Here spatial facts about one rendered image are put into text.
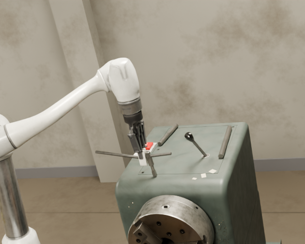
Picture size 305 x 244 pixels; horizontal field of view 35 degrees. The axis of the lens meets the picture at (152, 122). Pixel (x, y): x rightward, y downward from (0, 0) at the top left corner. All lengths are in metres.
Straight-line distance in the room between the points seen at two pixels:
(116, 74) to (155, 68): 2.44
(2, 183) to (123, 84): 0.67
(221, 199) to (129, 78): 0.57
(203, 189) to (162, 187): 0.17
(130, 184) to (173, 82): 2.32
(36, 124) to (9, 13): 2.93
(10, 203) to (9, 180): 0.10
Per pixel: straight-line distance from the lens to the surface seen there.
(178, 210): 1.83
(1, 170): 2.08
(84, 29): 4.22
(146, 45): 4.21
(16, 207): 2.17
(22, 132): 1.86
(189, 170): 2.01
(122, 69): 1.82
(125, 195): 2.03
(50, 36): 4.56
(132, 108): 1.86
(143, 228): 1.85
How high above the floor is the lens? 2.21
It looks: 22 degrees down
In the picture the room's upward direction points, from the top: 13 degrees counter-clockwise
